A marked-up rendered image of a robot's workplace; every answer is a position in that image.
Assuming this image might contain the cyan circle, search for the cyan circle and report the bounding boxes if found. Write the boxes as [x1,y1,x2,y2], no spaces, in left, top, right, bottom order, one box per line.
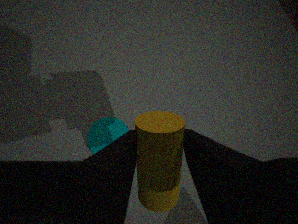
[87,117,129,154]

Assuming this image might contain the yellow tall cylinder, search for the yellow tall cylinder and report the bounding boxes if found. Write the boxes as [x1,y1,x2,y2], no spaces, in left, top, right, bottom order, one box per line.
[135,111,186,213]

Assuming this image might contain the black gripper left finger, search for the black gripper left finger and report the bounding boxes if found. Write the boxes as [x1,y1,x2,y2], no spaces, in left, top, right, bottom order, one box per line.
[0,130,137,224]

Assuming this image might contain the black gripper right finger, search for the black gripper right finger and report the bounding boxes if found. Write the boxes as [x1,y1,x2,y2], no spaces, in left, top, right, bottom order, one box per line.
[183,129,298,224]

